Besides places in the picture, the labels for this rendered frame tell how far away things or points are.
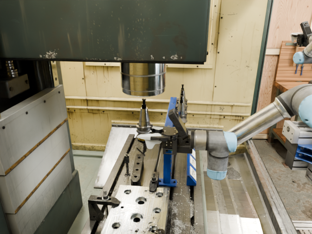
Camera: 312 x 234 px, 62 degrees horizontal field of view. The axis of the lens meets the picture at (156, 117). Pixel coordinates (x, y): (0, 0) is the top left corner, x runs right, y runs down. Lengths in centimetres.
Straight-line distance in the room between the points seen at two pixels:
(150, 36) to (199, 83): 123
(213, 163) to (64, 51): 65
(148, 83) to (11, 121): 47
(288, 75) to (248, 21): 195
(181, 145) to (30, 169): 59
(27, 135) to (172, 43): 63
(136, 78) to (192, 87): 115
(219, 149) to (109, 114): 132
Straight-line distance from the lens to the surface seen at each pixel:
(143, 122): 96
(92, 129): 224
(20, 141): 104
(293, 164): 177
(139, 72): 84
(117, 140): 206
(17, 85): 110
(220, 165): 101
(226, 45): 192
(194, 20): 76
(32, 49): 90
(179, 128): 95
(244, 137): 111
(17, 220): 113
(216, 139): 96
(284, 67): 373
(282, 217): 149
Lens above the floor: 174
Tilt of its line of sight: 22 degrees down
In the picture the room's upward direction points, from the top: straight up
